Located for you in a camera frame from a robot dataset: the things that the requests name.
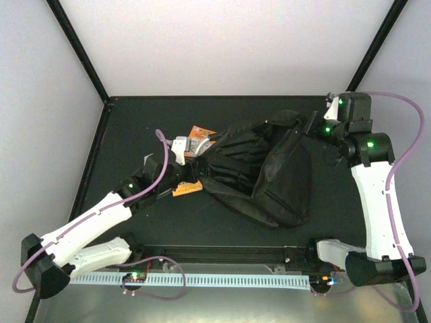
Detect orange thick book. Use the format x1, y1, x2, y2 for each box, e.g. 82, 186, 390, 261
185, 125, 216, 157

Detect white tissue packet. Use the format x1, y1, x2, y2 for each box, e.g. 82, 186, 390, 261
143, 153, 154, 167

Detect black student bag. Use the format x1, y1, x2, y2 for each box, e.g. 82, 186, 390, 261
196, 110, 312, 228

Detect light blue slotted cable duct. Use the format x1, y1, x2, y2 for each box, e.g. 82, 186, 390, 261
71, 272, 310, 290

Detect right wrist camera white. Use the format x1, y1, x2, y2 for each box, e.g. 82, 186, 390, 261
324, 93, 339, 120

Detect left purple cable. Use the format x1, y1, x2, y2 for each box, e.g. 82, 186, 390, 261
12, 129, 187, 300

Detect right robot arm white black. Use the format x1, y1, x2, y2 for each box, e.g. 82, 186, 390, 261
306, 92, 427, 287

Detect black frame post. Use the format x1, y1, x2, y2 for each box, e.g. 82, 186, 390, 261
346, 0, 409, 92
46, 0, 110, 104

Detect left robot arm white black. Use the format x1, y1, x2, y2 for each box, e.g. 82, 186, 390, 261
19, 153, 199, 299

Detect thin orange yellow booklet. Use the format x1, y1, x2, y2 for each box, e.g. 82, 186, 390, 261
172, 181, 203, 197

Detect right black frame post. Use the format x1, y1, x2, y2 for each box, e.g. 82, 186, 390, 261
346, 0, 409, 92

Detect left black frame post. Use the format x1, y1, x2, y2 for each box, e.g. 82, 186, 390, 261
46, 0, 110, 104

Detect black front rail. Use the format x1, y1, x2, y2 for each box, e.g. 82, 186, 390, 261
127, 245, 319, 271

